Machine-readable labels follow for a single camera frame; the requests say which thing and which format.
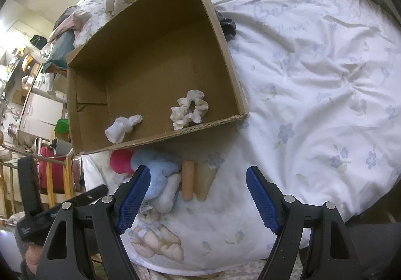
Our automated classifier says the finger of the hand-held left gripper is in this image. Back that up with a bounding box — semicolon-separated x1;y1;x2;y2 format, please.
73;184;108;206

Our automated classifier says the person's left hand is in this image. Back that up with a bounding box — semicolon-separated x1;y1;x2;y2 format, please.
24;245;44;272

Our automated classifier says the cluttered wall shelf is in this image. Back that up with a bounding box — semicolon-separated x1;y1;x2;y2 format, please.
0;45;44;102

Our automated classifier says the pink blanket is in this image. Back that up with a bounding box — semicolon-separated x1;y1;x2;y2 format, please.
48;6;91;43

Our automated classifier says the brown cardboard box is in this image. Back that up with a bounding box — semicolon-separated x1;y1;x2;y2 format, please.
66;0;249;155

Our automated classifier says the dark striped garment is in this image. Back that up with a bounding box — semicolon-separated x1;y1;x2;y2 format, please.
216;11;237;41

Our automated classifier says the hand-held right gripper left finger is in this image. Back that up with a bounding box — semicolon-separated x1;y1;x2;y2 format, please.
34;165;151;280

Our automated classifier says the pink rubber duck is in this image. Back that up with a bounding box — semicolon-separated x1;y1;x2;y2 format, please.
109;149;136;176

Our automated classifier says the light blue plush toy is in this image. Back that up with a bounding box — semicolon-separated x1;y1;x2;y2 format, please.
130;150;183;213

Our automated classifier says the beige cone toy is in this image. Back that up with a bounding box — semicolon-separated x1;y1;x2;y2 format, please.
195;163;218;202

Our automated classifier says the pink bag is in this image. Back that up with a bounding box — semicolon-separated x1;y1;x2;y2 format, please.
38;147;68;196

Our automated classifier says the clear plastic packet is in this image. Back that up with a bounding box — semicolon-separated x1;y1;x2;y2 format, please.
170;90;209;131

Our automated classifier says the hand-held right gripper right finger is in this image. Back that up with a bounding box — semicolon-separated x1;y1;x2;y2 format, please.
246;166;365;280

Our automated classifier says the white floral bedsheet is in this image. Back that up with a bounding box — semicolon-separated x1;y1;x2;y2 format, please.
73;0;401;277

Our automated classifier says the grey plastic bin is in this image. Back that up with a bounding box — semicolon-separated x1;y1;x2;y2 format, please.
52;138;73;156

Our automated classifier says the white knotted cloth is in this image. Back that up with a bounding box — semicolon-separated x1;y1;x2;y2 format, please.
105;115;143;143

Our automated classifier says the white cabinet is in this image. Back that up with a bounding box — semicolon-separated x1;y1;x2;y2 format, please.
17;89;65;143

